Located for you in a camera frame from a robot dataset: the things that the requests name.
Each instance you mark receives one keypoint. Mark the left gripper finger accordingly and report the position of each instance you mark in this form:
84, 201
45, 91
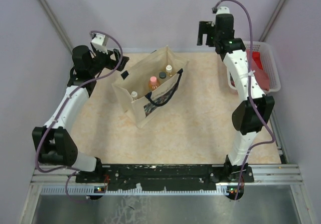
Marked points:
117, 57
124, 61

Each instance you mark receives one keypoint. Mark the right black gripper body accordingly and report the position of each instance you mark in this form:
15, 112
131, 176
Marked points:
216, 38

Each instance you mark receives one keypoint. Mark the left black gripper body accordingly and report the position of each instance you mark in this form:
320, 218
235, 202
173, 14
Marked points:
101, 61

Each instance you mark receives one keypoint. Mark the yellow bottle white cap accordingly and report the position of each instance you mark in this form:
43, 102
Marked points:
134, 95

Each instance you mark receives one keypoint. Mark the orange bottle pink cap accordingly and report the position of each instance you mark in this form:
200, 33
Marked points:
153, 83

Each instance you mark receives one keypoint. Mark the beige canvas tote bag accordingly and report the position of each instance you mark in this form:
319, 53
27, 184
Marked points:
136, 78

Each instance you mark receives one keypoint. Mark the clear bottle dark cap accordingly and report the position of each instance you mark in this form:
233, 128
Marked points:
162, 76

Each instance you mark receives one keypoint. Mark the amber bottle white cap tall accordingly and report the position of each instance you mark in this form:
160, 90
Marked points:
169, 71

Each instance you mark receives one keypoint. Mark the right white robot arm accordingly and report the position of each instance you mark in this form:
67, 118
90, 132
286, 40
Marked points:
255, 106

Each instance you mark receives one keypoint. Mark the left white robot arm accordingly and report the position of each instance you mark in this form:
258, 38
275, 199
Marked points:
55, 148

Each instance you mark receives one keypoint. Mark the red cloth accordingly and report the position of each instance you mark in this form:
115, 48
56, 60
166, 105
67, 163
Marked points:
256, 61

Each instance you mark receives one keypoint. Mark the white plastic basket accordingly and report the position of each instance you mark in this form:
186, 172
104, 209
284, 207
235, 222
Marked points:
270, 65

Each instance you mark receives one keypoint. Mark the pink cloth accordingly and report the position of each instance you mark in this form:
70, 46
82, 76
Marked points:
261, 76

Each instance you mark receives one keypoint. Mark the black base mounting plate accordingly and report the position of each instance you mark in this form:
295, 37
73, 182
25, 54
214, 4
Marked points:
179, 177

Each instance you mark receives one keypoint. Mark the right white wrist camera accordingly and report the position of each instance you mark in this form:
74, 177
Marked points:
220, 10

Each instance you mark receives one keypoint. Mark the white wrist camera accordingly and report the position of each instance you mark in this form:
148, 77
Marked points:
220, 10
99, 42

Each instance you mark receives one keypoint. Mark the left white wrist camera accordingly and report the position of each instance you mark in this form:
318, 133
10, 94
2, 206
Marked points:
99, 42

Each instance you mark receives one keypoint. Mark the aluminium frame rail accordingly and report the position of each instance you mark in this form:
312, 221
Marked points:
64, 181

